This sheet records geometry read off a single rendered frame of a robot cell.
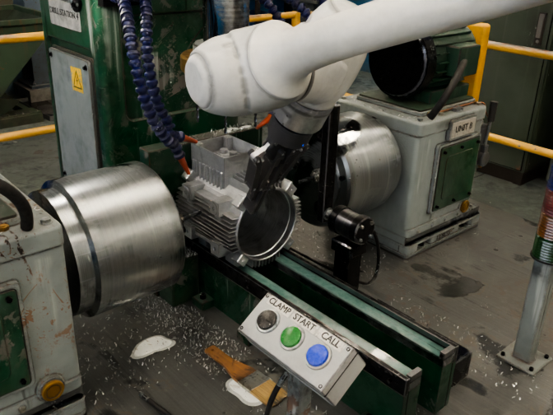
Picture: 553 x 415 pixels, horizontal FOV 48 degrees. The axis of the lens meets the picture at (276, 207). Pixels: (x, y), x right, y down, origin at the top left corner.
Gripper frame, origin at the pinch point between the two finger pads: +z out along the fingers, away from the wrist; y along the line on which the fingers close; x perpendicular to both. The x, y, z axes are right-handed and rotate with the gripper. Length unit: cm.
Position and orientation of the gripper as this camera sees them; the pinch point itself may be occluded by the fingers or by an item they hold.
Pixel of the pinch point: (255, 196)
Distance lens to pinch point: 116.2
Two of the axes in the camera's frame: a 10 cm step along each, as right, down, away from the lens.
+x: 5.6, 7.4, -3.8
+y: -7.5, 2.5, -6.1
